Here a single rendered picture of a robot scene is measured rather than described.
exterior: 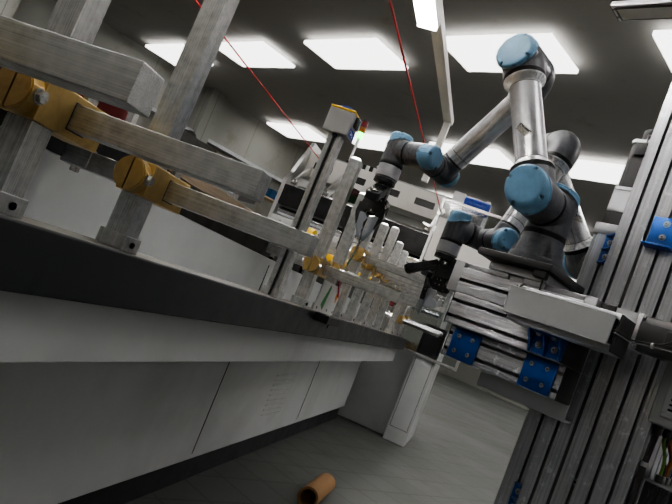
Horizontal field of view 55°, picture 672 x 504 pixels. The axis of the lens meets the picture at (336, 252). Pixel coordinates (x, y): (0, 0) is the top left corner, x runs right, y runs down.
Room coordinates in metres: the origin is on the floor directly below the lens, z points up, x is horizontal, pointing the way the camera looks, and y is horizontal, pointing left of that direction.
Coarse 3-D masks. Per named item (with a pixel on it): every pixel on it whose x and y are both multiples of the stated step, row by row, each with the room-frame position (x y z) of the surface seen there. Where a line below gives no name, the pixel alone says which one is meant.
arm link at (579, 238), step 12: (564, 180) 2.15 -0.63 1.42; (576, 216) 2.17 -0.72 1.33; (576, 228) 2.18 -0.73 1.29; (576, 240) 2.19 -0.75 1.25; (588, 240) 2.18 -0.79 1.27; (564, 252) 2.24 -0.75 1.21; (576, 252) 2.19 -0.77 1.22; (564, 264) 2.27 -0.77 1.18; (576, 264) 2.21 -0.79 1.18; (576, 276) 2.24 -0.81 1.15
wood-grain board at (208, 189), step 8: (184, 176) 1.42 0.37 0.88; (192, 184) 1.46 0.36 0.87; (200, 184) 1.50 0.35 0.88; (208, 184) 1.53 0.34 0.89; (208, 192) 1.55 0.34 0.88; (216, 192) 1.58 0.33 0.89; (224, 192) 1.62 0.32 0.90; (224, 200) 1.64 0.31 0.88; (232, 200) 1.68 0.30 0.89; (248, 208) 1.80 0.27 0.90
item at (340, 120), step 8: (328, 112) 1.64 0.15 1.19; (336, 112) 1.63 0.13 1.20; (344, 112) 1.63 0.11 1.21; (352, 112) 1.63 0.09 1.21; (328, 120) 1.64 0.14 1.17; (336, 120) 1.63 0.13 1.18; (344, 120) 1.63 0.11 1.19; (352, 120) 1.62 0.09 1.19; (328, 128) 1.63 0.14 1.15; (336, 128) 1.63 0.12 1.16; (344, 128) 1.62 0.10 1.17; (352, 128) 1.65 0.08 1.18; (336, 136) 1.64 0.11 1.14; (344, 136) 1.63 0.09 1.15
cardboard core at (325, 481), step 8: (312, 480) 2.61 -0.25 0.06; (320, 480) 2.59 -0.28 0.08; (328, 480) 2.66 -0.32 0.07; (304, 488) 2.46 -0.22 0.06; (312, 488) 2.46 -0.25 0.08; (320, 488) 2.51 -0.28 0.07; (328, 488) 2.61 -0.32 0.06; (304, 496) 2.52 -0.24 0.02; (312, 496) 2.60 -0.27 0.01; (320, 496) 2.48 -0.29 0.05
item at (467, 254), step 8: (440, 224) 4.60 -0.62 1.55; (440, 232) 4.59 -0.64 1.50; (432, 240) 4.60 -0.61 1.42; (432, 248) 4.60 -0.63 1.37; (464, 248) 4.54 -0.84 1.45; (472, 248) 4.53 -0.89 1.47; (424, 256) 4.60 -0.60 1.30; (432, 256) 4.59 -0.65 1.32; (464, 256) 4.54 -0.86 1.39; (472, 256) 4.52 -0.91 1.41; (480, 256) 4.51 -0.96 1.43; (480, 264) 4.50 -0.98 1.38; (488, 264) 4.49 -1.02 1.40
